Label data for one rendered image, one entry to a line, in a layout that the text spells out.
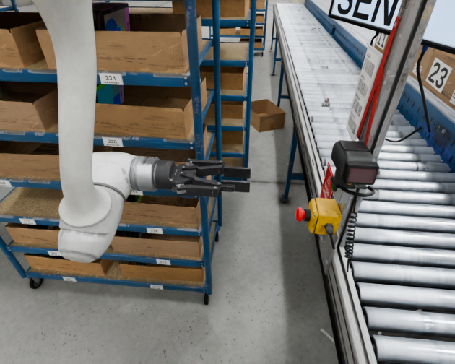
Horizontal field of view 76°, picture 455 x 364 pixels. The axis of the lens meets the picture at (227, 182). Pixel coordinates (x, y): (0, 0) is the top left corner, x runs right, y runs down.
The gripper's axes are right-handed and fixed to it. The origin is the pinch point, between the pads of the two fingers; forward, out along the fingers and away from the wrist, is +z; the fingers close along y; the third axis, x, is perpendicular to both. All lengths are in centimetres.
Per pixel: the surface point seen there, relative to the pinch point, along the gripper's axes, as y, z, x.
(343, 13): 36, 26, -32
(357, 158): -10.1, 23.2, -14.0
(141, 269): 22, -46, 74
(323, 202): 1.5, 23.0, 7.3
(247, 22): 109, -3, -18
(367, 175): -12.5, 24.8, -12.0
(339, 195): -3.3, 24.6, 0.6
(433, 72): 91, 87, -2
